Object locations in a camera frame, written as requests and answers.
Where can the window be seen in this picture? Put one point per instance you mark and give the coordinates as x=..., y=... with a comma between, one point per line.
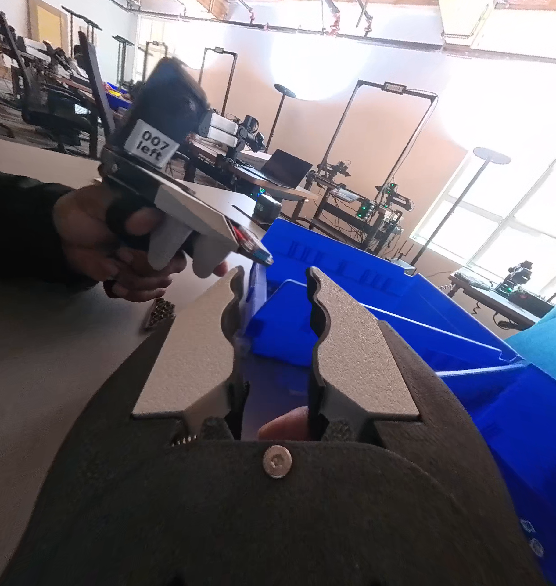
x=511, y=220

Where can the wooden framed board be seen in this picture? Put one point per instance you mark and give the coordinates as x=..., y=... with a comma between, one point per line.
x=48, y=23

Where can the person's left forearm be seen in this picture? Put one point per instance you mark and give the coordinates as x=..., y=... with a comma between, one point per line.
x=17, y=224

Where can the large black robot arm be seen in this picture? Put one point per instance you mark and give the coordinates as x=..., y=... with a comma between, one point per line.
x=251, y=132

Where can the black studded plate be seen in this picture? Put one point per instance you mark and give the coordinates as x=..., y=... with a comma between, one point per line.
x=160, y=314

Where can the grey desk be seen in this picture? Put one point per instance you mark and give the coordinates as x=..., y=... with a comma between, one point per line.
x=54, y=367

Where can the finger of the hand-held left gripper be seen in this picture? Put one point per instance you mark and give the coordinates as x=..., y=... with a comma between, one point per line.
x=211, y=256
x=196, y=211

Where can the blue plastic bin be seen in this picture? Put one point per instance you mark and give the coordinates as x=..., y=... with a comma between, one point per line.
x=534, y=435
x=305, y=242
x=278, y=329

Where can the computer keyboard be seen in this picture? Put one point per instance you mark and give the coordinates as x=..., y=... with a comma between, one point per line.
x=472, y=279

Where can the small black device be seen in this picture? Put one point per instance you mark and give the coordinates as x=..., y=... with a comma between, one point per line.
x=267, y=206

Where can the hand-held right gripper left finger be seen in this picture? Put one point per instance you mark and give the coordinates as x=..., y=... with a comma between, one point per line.
x=192, y=367

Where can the black metal frame rig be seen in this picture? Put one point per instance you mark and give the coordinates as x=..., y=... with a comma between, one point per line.
x=398, y=87

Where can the robot station table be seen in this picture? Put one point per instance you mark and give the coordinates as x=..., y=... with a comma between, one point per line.
x=351, y=215

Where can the black floor lamp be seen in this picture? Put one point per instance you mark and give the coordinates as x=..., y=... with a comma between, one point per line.
x=285, y=91
x=488, y=158

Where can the white robot base unit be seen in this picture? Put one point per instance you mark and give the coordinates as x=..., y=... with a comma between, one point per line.
x=223, y=127

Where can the person's left hand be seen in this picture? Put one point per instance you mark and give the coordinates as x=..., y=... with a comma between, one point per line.
x=85, y=238

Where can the black office chair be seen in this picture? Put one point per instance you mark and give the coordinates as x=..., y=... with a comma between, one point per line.
x=95, y=82
x=40, y=105

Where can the light blue foam bag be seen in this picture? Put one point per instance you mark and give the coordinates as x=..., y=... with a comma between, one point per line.
x=548, y=338

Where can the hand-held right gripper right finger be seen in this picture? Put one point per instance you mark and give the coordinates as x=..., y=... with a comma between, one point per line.
x=364, y=367

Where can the small side desk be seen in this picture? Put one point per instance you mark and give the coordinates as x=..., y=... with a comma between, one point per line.
x=498, y=297

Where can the small black robot arm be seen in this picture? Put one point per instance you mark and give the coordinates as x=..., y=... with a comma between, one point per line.
x=395, y=194
x=337, y=168
x=516, y=279

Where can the red and teal brick assembly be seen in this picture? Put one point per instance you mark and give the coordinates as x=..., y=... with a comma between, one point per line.
x=255, y=247

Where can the person's right hand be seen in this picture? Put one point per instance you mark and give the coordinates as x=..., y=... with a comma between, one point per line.
x=282, y=423

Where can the black router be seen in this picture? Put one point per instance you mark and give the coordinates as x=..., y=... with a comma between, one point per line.
x=404, y=261

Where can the black laptop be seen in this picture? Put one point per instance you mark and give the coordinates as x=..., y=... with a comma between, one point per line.
x=285, y=170

